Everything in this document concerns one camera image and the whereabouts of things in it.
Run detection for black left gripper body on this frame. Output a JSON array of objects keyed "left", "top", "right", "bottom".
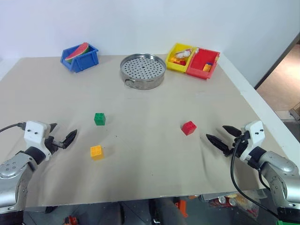
[{"left": 44, "top": 134, "right": 65, "bottom": 155}]

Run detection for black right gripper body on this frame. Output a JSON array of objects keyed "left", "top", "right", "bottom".
[{"left": 224, "top": 131, "right": 249, "bottom": 158}]

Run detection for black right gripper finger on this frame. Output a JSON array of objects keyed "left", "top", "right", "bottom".
[
  {"left": 205, "top": 134, "right": 229, "bottom": 153},
  {"left": 222, "top": 125, "right": 242, "bottom": 138}
]

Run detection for yellow toy block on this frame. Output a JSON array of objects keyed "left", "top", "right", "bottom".
[{"left": 90, "top": 145, "right": 104, "bottom": 161}]

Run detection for red toy block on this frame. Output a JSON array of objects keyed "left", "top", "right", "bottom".
[{"left": 181, "top": 120, "right": 197, "bottom": 136}]

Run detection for green toy block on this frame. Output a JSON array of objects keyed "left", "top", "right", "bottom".
[{"left": 94, "top": 112, "right": 106, "bottom": 126}]

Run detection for beige table cloth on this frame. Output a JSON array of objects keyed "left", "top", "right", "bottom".
[{"left": 0, "top": 54, "right": 289, "bottom": 208}]

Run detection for blue plastic bin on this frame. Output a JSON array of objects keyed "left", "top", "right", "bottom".
[{"left": 60, "top": 42, "right": 99, "bottom": 74}]

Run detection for red plastic bin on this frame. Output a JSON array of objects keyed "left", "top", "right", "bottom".
[{"left": 185, "top": 48, "right": 221, "bottom": 81}]

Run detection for orange plastic part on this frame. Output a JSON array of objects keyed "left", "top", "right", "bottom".
[{"left": 175, "top": 199, "right": 189, "bottom": 218}]

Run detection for toy watermelon slice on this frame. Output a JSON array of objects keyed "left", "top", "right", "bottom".
[{"left": 65, "top": 42, "right": 90, "bottom": 64}]

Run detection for dark rounded robot leg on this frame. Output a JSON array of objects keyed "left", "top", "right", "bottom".
[{"left": 149, "top": 197, "right": 186, "bottom": 225}]

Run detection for red and yellow toy pieces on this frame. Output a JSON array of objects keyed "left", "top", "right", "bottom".
[{"left": 171, "top": 56, "right": 187, "bottom": 66}]

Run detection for yellow plastic bin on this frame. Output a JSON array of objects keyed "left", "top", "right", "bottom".
[{"left": 165, "top": 43, "right": 197, "bottom": 73}]

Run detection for white crumpled item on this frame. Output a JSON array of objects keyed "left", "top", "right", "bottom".
[{"left": 175, "top": 48, "right": 193, "bottom": 59}]

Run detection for steel steamer tray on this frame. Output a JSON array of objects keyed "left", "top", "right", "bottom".
[{"left": 120, "top": 53, "right": 167, "bottom": 91}]

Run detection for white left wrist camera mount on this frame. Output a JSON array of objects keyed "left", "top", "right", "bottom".
[{"left": 24, "top": 120, "right": 52, "bottom": 161}]

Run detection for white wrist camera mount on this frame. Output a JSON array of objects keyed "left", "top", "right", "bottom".
[
  {"left": 24, "top": 120, "right": 52, "bottom": 161},
  {"left": 239, "top": 120, "right": 266, "bottom": 162}
]

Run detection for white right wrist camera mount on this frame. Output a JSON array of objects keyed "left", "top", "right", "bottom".
[{"left": 239, "top": 120, "right": 266, "bottom": 162}]

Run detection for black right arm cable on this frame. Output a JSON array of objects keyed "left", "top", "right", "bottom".
[{"left": 230, "top": 135, "right": 282, "bottom": 218}]

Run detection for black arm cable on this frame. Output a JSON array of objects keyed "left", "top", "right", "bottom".
[
  {"left": 230, "top": 135, "right": 282, "bottom": 218},
  {"left": 0, "top": 122, "right": 26, "bottom": 134}
]

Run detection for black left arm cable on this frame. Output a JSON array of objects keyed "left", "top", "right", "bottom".
[{"left": 0, "top": 122, "right": 26, "bottom": 134}]

